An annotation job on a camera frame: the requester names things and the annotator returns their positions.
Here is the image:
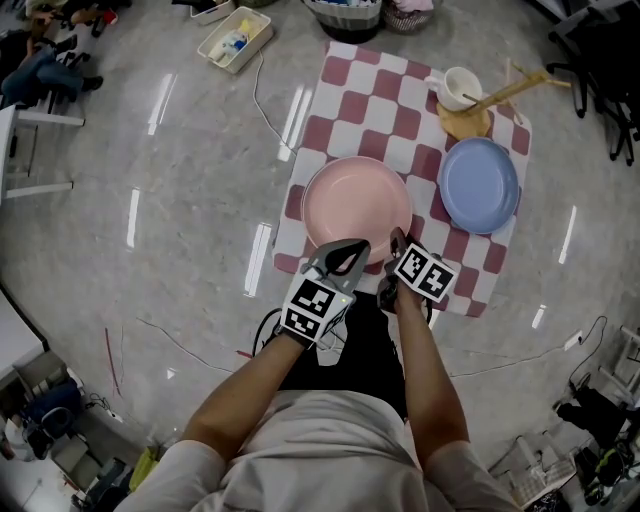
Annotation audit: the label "long white storage bin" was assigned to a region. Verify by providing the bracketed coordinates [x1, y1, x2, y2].
[196, 7, 275, 75]

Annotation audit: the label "white floor cable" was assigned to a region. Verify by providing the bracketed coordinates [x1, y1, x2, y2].
[252, 47, 301, 156]

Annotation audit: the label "grey woven basket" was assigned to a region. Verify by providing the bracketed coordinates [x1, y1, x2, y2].
[302, 0, 384, 45]

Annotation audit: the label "white desk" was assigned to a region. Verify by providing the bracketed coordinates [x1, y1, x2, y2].
[0, 104, 86, 201]
[0, 287, 51, 386]

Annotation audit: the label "black office chair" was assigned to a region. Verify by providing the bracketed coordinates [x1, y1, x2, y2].
[544, 0, 640, 166]

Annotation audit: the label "white mug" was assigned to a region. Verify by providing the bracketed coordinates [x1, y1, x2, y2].
[423, 66, 484, 112]

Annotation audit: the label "person's right forearm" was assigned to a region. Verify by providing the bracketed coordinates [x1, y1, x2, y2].
[394, 284, 471, 469]

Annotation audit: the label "wire mesh basket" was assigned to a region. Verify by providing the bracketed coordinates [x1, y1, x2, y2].
[382, 0, 444, 35]

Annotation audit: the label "person's left forearm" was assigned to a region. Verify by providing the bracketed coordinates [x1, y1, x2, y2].
[182, 332, 314, 456]

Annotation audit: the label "pink plate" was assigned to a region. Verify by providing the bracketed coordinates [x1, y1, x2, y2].
[301, 155, 414, 265]

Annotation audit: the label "blue plate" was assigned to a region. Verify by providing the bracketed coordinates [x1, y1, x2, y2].
[437, 137, 521, 235]

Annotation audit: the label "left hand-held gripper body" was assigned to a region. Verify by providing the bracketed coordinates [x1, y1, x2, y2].
[280, 269, 359, 344]

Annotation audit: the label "red white checkered tablecloth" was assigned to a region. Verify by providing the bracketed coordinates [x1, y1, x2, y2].
[272, 40, 534, 319]

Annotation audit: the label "wire rack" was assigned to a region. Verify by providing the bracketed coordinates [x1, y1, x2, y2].
[487, 429, 640, 512]

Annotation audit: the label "white and blue bottle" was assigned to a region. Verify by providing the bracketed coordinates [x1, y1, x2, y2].
[207, 29, 249, 64]

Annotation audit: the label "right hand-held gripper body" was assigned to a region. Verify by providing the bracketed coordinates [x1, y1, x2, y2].
[377, 243, 458, 312]

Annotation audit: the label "red floor cable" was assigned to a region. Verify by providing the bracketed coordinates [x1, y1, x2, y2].
[103, 327, 124, 399]

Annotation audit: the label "black shorts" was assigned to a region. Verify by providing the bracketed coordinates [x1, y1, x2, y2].
[277, 299, 409, 421]

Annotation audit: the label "small white storage bin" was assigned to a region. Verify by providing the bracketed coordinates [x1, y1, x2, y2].
[189, 0, 236, 26]

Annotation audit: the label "wooden mug tree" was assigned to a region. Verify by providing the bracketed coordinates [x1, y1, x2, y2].
[435, 57, 572, 142]

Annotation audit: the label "white t-shirt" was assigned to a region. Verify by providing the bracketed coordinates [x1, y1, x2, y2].
[114, 389, 524, 512]

